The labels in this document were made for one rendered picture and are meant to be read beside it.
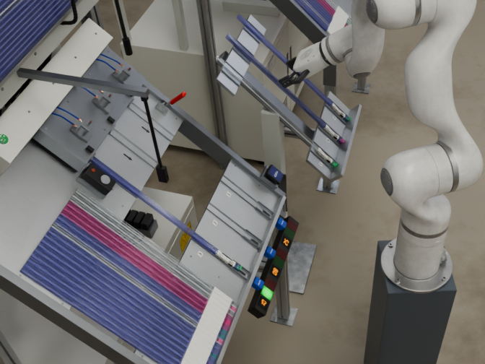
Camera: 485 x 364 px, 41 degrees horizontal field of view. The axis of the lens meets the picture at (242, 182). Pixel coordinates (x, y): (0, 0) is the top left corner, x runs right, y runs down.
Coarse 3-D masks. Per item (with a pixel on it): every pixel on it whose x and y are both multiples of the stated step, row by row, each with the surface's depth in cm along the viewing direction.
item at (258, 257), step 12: (276, 204) 191; (276, 216) 187; (264, 240) 181; (264, 252) 179; (252, 264) 177; (252, 276) 173; (240, 300) 168; (240, 312) 166; (228, 336) 161; (216, 360) 156
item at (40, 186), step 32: (128, 128) 171; (160, 128) 177; (32, 160) 151; (128, 160) 167; (0, 192) 143; (32, 192) 148; (64, 192) 152; (128, 192) 163; (0, 224) 140; (32, 224) 145; (0, 256) 137
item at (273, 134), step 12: (264, 108) 206; (264, 120) 207; (276, 120) 205; (264, 132) 211; (276, 132) 209; (264, 144) 215; (276, 144) 213; (264, 156) 218; (276, 156) 217; (300, 252) 268; (312, 252) 267; (288, 264) 264; (300, 264) 263; (300, 276) 259; (300, 288) 255
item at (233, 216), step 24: (240, 168) 189; (216, 192) 180; (240, 192) 185; (264, 192) 191; (216, 216) 176; (240, 216) 182; (264, 216) 187; (192, 240) 168; (216, 240) 173; (240, 240) 178; (192, 264) 165; (216, 264) 170; (240, 264) 174; (240, 288) 172
